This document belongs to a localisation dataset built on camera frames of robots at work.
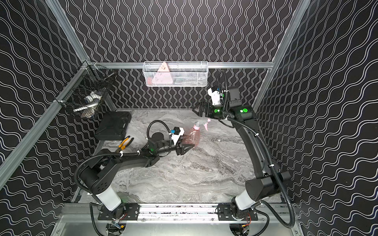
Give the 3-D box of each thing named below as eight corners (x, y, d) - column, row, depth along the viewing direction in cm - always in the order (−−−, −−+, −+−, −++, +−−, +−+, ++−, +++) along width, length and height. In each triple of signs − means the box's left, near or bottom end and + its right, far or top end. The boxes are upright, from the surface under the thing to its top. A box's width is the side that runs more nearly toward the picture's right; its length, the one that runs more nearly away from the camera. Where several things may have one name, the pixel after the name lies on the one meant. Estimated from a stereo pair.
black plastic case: (95, 141, 104) (91, 136, 99) (107, 116, 119) (103, 111, 113) (123, 141, 104) (120, 136, 99) (131, 117, 119) (129, 111, 114)
